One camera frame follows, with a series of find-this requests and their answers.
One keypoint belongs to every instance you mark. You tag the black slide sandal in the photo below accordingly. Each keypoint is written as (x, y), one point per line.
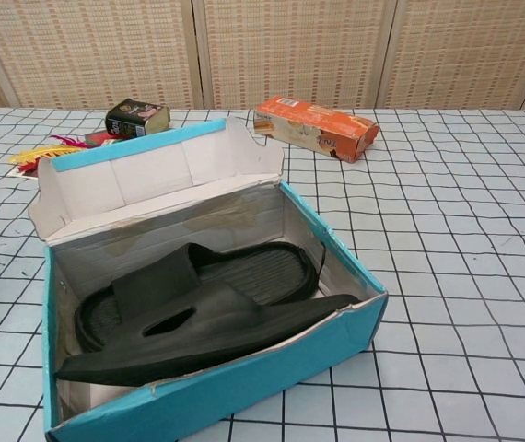
(225, 331)
(161, 281)

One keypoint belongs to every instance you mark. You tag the blue cardboard shoe box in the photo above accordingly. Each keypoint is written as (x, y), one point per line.
(221, 396)

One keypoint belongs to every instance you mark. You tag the orange snack carton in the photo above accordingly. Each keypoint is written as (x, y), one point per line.
(313, 124)

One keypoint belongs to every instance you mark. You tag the black luncheon meat tin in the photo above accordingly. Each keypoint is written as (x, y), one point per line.
(129, 117)

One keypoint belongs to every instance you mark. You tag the red flat packet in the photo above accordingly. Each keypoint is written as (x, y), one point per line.
(96, 138)

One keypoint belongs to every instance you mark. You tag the blue checked tablecloth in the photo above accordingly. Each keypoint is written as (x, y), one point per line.
(451, 276)

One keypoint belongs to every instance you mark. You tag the red white-bordered picture card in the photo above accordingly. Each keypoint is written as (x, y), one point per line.
(23, 171)

